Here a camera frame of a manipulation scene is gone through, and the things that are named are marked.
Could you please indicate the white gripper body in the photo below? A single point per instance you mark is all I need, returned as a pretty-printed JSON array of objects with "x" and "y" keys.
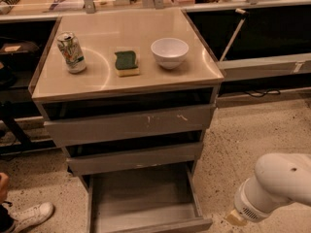
[{"x": 249, "y": 209}]

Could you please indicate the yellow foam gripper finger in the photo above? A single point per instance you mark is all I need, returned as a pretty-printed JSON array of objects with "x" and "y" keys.
[{"x": 235, "y": 218}]

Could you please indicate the grey bottom drawer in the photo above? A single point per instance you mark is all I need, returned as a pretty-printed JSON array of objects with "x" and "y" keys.
[{"x": 158, "y": 199}]

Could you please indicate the grey drawer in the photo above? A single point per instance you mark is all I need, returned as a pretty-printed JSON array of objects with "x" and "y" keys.
[
  {"x": 158, "y": 199},
  {"x": 132, "y": 116},
  {"x": 88, "y": 159}
]

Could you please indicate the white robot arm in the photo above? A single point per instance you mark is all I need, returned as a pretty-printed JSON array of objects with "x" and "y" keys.
[{"x": 279, "y": 180}]

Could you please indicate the grey middle drawer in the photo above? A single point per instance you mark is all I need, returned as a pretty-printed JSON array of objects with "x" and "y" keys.
[{"x": 88, "y": 159}]

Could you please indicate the grey drawer cabinet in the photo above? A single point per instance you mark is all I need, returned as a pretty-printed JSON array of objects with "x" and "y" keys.
[{"x": 127, "y": 89}]

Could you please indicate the grey top drawer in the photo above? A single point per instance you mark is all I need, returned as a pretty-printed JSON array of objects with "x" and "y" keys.
[{"x": 132, "y": 116}]

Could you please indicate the person's hand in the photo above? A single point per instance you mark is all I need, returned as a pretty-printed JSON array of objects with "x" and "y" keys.
[{"x": 4, "y": 186}]

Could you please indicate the white bowl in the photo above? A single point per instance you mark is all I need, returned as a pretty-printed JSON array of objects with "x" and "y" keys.
[{"x": 169, "y": 53}]

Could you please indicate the green yellow sponge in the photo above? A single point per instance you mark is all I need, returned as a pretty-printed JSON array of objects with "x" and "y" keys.
[{"x": 126, "y": 63}]

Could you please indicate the white sneaker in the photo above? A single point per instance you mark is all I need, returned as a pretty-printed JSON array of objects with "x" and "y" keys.
[{"x": 32, "y": 216}]

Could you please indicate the crumpled drink can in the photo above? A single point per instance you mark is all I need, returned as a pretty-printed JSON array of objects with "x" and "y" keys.
[{"x": 70, "y": 49}]

